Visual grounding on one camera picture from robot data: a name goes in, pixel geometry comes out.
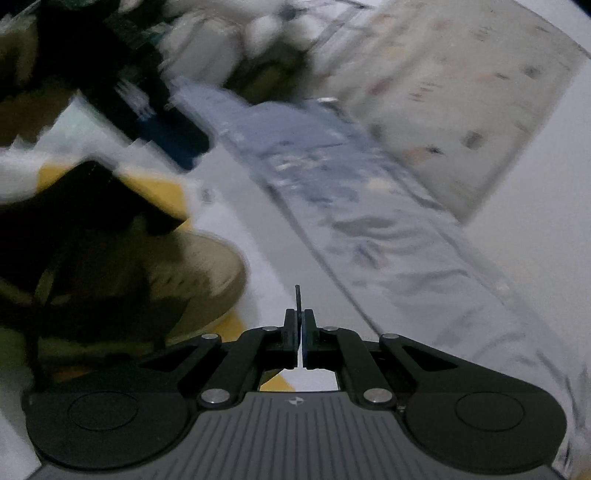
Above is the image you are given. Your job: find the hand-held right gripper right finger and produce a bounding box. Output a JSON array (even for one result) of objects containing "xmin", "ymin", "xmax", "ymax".
[{"xmin": 302, "ymin": 308, "xmax": 459, "ymax": 411}]

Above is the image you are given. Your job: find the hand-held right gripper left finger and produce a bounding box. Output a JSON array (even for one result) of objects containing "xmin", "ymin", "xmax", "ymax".
[{"xmin": 139, "ymin": 308, "xmax": 302, "ymax": 411}]

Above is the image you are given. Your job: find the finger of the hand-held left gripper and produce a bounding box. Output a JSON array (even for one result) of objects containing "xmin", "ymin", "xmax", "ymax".
[{"xmin": 133, "ymin": 103, "xmax": 212, "ymax": 172}]

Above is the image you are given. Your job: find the olive shoelace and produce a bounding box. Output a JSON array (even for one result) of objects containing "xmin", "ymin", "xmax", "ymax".
[{"xmin": 28, "ymin": 249, "xmax": 306, "ymax": 393}]

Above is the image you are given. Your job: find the olive suede shoe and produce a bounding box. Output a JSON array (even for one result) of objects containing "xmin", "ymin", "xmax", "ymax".
[{"xmin": 0, "ymin": 159, "xmax": 249, "ymax": 365}]

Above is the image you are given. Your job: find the white yellow plastic mailer bag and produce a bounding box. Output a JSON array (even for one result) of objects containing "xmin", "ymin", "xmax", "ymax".
[{"xmin": 0, "ymin": 99, "xmax": 345, "ymax": 393}]

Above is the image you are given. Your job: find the white grey plush toy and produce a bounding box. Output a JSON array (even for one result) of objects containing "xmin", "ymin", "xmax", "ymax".
[{"xmin": 159, "ymin": 0, "xmax": 317, "ymax": 89}]

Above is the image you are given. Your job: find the grey printed bed sheet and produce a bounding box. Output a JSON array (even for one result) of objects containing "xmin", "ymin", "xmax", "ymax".
[{"xmin": 46, "ymin": 99, "xmax": 389, "ymax": 398}]

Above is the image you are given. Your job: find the blue-grey printed quilt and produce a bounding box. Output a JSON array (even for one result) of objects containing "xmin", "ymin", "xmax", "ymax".
[{"xmin": 173, "ymin": 76, "xmax": 591, "ymax": 467}]

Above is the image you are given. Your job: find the pineapple print curtain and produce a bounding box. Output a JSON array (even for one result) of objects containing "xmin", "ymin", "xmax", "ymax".
[{"xmin": 314, "ymin": 0, "xmax": 583, "ymax": 223}]

